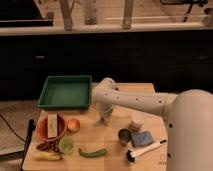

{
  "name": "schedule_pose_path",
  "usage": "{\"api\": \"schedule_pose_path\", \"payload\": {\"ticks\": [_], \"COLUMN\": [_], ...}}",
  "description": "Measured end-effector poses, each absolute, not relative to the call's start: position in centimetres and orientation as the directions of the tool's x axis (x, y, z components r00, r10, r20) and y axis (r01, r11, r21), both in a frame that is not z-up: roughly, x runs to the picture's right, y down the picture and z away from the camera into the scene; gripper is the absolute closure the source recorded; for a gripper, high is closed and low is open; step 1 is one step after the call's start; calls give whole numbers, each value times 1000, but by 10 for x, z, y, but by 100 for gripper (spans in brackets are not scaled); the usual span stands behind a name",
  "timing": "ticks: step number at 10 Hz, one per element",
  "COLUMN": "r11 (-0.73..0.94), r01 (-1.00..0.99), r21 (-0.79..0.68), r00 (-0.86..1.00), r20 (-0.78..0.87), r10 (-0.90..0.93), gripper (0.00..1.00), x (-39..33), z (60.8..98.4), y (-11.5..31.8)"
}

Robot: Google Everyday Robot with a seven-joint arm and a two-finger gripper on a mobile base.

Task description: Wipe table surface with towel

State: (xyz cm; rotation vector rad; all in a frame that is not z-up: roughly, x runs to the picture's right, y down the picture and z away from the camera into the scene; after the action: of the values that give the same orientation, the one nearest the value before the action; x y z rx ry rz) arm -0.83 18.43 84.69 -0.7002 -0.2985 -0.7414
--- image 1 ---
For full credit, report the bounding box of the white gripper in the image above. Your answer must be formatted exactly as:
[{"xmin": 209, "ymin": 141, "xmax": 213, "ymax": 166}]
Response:
[{"xmin": 96, "ymin": 103, "xmax": 113, "ymax": 126}]

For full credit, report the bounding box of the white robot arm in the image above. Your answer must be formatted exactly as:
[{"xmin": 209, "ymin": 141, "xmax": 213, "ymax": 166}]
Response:
[{"xmin": 92, "ymin": 78, "xmax": 213, "ymax": 171}]

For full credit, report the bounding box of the metal cup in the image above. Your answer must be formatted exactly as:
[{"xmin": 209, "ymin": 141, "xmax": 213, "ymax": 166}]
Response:
[{"xmin": 118, "ymin": 129, "xmax": 131, "ymax": 146}]

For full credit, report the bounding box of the orange apple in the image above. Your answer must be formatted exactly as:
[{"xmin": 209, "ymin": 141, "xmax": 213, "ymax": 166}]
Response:
[{"xmin": 67, "ymin": 119, "xmax": 80, "ymax": 133}]

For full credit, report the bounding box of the white jar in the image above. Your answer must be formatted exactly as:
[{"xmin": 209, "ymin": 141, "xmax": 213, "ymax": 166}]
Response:
[{"xmin": 130, "ymin": 111, "xmax": 145, "ymax": 131}]

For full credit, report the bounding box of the green chili pepper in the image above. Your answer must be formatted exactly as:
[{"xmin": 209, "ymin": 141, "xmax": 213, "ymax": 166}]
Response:
[{"xmin": 78, "ymin": 148, "xmax": 107, "ymax": 158}]

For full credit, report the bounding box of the blue sponge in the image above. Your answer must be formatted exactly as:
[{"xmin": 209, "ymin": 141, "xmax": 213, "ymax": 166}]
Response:
[{"xmin": 132, "ymin": 131, "xmax": 153, "ymax": 148}]

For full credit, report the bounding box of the green plastic tray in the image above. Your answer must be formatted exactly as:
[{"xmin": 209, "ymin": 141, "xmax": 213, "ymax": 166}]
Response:
[{"xmin": 37, "ymin": 75, "xmax": 92, "ymax": 110}]

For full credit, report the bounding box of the wooden block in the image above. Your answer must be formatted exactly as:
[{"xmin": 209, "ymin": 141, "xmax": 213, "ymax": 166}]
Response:
[{"xmin": 47, "ymin": 114, "xmax": 58, "ymax": 138}]

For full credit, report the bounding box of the brown grape bunch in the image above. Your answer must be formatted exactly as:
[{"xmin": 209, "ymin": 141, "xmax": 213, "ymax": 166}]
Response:
[{"xmin": 36, "ymin": 141, "xmax": 59, "ymax": 153}]

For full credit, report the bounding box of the orange bowl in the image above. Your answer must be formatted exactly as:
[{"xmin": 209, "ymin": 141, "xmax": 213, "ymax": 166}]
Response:
[{"xmin": 36, "ymin": 114, "xmax": 67, "ymax": 142}]

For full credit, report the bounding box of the yellow corn cob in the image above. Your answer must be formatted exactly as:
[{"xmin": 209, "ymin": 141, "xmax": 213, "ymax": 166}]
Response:
[{"xmin": 33, "ymin": 152, "xmax": 62, "ymax": 161}]

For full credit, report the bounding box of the black stand pole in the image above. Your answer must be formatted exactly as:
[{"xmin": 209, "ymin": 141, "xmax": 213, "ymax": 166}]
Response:
[{"xmin": 22, "ymin": 119, "xmax": 36, "ymax": 163}]

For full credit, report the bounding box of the white handled brush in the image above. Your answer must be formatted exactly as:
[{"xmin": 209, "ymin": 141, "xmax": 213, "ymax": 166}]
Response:
[{"xmin": 126, "ymin": 139, "xmax": 167, "ymax": 162}]

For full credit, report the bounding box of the black cable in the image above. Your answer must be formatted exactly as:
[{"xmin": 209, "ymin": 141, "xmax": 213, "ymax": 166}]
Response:
[{"xmin": 0, "ymin": 113, "xmax": 27, "ymax": 144}]

